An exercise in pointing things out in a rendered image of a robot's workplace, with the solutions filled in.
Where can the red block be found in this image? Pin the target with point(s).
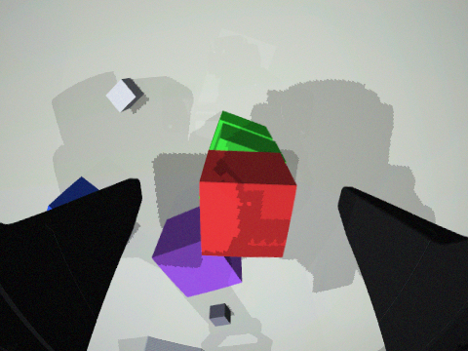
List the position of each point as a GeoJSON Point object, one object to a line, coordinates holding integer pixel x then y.
{"type": "Point", "coordinates": [246, 204]}

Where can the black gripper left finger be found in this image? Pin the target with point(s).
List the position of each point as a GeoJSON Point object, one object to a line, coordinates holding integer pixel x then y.
{"type": "Point", "coordinates": [56, 267]}

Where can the blue cube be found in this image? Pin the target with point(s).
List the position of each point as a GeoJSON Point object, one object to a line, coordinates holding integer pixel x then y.
{"type": "Point", "coordinates": [76, 190]}

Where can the purple block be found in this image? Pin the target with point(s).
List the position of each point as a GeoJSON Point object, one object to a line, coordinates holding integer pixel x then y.
{"type": "Point", "coordinates": [179, 256]}

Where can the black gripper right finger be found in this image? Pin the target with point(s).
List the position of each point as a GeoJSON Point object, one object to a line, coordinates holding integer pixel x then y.
{"type": "Point", "coordinates": [416, 271]}

